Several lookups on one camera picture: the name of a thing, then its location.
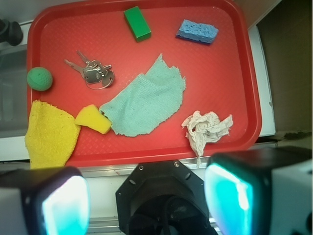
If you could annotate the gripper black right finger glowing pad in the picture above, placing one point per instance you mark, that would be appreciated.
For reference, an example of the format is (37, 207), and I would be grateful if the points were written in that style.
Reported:
(267, 191)

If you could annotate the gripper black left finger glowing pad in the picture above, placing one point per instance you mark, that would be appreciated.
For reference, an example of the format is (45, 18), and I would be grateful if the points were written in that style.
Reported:
(48, 201)

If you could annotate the yellow sponge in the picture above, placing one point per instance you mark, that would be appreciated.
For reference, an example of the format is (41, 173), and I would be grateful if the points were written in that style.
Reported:
(91, 117)

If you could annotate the blue sponge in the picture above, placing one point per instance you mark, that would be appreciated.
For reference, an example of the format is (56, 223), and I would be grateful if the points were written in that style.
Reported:
(197, 32)

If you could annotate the yellow woven cloth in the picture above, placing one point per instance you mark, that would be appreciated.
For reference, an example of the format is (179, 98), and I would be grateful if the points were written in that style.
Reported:
(51, 136)

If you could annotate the crumpled white paper towel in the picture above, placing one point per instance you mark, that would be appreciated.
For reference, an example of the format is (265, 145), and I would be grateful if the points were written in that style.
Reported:
(204, 129)

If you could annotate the green dimpled ball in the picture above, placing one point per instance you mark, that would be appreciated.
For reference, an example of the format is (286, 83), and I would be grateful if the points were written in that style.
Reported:
(39, 79)

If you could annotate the silver key bunch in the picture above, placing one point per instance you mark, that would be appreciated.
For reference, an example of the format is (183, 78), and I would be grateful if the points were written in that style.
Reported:
(95, 75)

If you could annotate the teal woven cloth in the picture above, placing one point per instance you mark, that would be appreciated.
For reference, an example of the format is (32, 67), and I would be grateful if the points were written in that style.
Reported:
(149, 100)

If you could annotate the red plastic tray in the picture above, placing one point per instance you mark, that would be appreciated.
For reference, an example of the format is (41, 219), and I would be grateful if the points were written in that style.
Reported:
(220, 77)

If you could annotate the black knob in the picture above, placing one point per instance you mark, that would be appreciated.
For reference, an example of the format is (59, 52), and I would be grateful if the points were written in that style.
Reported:
(10, 32)

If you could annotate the green rectangular block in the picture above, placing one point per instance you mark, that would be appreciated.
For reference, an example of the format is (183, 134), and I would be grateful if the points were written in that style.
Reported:
(137, 24)

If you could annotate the black octagonal mount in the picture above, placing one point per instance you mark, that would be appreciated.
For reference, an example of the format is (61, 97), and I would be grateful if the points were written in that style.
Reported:
(164, 198)

